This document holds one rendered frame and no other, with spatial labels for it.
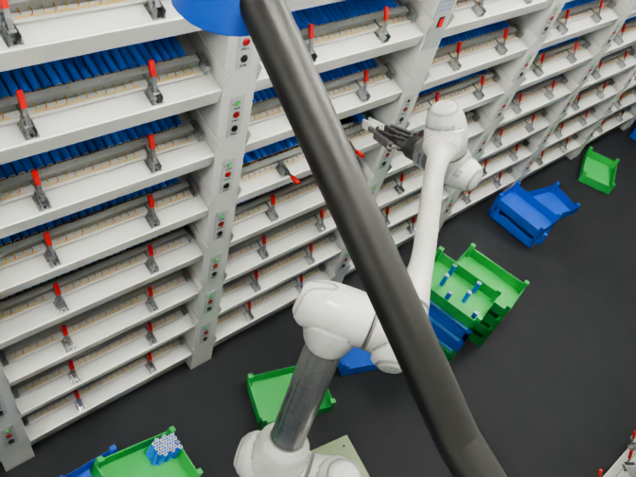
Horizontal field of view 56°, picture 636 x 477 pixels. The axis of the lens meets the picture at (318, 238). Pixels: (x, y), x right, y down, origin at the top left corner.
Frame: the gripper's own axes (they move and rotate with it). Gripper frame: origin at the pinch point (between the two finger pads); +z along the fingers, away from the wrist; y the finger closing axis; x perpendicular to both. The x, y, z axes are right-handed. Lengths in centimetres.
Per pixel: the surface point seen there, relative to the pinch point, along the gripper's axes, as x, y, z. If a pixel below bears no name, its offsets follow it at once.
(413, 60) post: -21.8, -8.7, -5.5
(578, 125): 67, -199, 16
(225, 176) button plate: -3, 57, 0
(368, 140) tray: 7.6, -2.5, 3.5
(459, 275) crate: 69, -37, -23
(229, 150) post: -11, 57, -2
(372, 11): -37.3, 5.9, -0.4
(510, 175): 86, -147, 23
